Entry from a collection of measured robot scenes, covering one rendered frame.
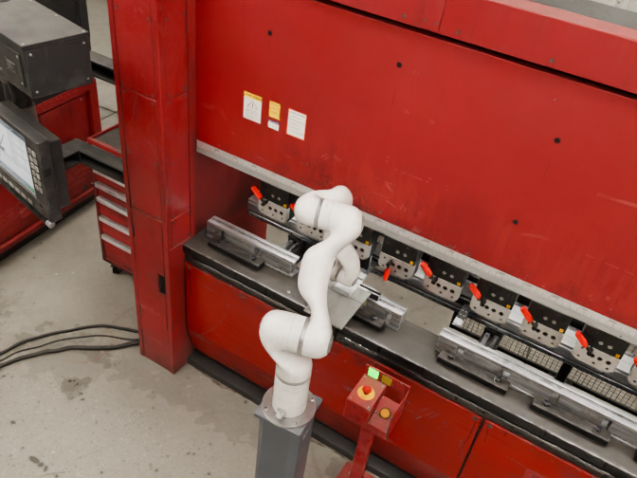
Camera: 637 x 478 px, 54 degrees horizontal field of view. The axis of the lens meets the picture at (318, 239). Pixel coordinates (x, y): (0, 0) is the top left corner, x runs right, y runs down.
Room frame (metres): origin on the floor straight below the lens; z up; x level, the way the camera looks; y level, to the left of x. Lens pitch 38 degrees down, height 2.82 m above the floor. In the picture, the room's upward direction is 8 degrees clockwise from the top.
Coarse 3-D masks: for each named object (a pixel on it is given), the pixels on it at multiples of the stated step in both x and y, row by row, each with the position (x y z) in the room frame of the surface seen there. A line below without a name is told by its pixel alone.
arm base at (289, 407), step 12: (276, 384) 1.34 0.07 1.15; (264, 396) 1.39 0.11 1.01; (276, 396) 1.33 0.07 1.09; (288, 396) 1.31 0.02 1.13; (300, 396) 1.32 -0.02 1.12; (312, 396) 1.41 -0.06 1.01; (264, 408) 1.33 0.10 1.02; (276, 408) 1.33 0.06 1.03; (288, 408) 1.31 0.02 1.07; (300, 408) 1.33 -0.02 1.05; (312, 408) 1.37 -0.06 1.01; (276, 420) 1.30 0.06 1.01; (288, 420) 1.30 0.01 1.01; (300, 420) 1.31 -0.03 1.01
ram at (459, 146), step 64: (256, 0) 2.28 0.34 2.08; (320, 0) 2.19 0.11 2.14; (256, 64) 2.27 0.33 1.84; (320, 64) 2.15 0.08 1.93; (384, 64) 2.05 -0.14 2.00; (448, 64) 1.95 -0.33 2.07; (512, 64) 1.87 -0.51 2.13; (256, 128) 2.27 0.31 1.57; (320, 128) 2.14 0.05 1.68; (384, 128) 2.03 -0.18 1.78; (448, 128) 1.93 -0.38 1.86; (512, 128) 1.84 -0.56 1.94; (576, 128) 1.76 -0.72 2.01; (384, 192) 2.00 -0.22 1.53; (448, 192) 1.90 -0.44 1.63; (512, 192) 1.81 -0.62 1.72; (576, 192) 1.73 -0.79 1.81; (448, 256) 1.87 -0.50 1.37; (512, 256) 1.78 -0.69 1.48; (576, 256) 1.69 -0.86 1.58
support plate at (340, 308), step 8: (328, 288) 2.00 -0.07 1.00; (360, 288) 2.03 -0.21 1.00; (328, 296) 1.95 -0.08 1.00; (336, 296) 1.96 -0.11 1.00; (344, 296) 1.97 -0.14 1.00; (352, 296) 1.98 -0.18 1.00; (360, 296) 1.98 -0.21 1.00; (368, 296) 1.99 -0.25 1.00; (328, 304) 1.90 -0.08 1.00; (336, 304) 1.91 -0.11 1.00; (344, 304) 1.92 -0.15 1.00; (352, 304) 1.92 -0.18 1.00; (360, 304) 1.93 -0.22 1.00; (328, 312) 1.86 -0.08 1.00; (336, 312) 1.86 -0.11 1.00; (344, 312) 1.87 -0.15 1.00; (352, 312) 1.88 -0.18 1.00; (336, 320) 1.82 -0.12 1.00; (344, 320) 1.83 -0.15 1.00
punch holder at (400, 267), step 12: (384, 240) 1.98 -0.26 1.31; (396, 240) 1.96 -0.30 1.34; (384, 252) 1.98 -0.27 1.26; (396, 252) 1.96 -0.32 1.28; (408, 252) 1.94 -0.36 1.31; (420, 252) 1.95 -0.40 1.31; (384, 264) 1.97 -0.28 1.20; (396, 264) 1.95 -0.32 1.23; (408, 264) 1.93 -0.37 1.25; (408, 276) 1.92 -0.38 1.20
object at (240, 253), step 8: (216, 240) 2.34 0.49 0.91; (216, 248) 2.30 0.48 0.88; (224, 248) 2.28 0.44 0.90; (232, 248) 2.29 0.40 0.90; (240, 248) 2.30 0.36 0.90; (232, 256) 2.25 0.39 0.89; (240, 256) 2.24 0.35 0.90; (248, 256) 2.25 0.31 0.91; (248, 264) 2.21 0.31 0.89; (256, 264) 2.20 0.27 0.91
